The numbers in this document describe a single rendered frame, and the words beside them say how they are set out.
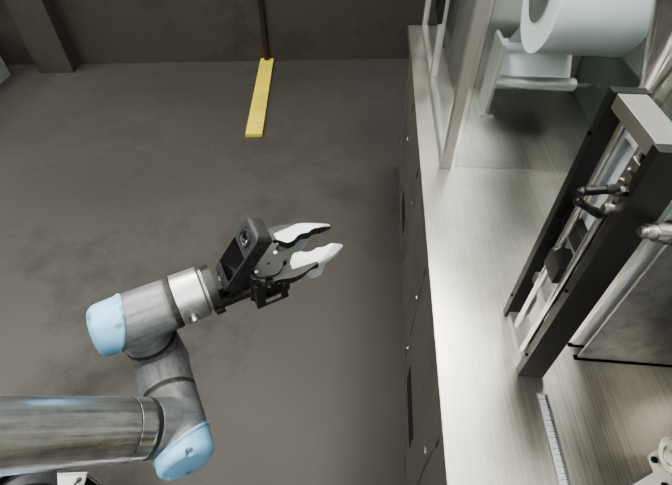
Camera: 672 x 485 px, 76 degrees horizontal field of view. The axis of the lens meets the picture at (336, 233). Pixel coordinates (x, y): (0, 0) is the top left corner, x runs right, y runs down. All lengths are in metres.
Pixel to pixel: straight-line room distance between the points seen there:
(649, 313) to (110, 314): 0.88
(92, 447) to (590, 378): 0.88
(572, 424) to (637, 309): 0.24
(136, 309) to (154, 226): 2.06
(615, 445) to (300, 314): 1.43
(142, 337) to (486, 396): 0.64
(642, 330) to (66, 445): 0.93
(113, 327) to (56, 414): 0.12
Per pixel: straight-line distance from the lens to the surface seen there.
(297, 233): 0.67
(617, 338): 1.02
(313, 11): 4.23
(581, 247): 0.77
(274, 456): 1.82
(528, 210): 1.34
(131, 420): 0.60
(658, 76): 1.10
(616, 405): 1.04
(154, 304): 0.63
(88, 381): 2.18
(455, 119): 1.32
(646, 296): 0.92
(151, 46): 4.58
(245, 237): 0.58
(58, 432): 0.57
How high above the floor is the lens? 1.72
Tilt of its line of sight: 45 degrees down
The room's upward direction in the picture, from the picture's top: straight up
